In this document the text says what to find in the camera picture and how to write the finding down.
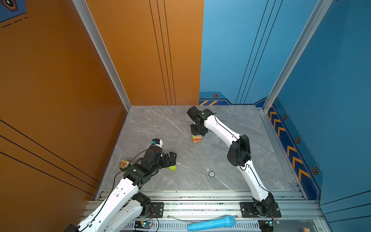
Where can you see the aluminium rail frame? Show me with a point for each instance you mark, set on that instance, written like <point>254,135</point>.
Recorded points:
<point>178,209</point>

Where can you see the left corner aluminium post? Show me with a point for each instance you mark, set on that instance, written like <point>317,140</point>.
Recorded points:
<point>93,31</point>

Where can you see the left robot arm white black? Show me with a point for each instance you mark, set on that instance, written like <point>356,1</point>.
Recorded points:
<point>125,202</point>

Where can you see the cyan toy microphone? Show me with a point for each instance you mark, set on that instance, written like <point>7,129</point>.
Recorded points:
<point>227,221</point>

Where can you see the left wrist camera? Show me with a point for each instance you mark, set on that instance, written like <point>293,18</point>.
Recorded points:
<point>157,142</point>

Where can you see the right corner aluminium post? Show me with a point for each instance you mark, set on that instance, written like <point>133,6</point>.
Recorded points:
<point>308,31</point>

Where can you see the small circuit board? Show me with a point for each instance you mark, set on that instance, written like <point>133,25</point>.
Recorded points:
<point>143,225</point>

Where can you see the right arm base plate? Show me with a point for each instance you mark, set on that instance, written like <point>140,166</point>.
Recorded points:
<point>253,210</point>

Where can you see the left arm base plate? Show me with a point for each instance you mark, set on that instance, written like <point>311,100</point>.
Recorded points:
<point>155,209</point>

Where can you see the green drink can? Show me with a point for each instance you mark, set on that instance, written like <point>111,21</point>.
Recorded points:
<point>124,164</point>

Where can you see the corner aluminium post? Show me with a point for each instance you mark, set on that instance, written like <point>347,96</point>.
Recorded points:
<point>93,31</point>
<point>308,31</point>

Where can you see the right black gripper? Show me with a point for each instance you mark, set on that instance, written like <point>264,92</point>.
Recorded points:
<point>193,132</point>

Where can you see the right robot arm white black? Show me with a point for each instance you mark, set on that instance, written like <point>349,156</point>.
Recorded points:
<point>239,155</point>

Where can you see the lone green wood block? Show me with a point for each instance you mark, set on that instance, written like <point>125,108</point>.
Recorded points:
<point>173,168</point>

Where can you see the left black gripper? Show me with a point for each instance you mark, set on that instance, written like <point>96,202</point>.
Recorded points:
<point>168,163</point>

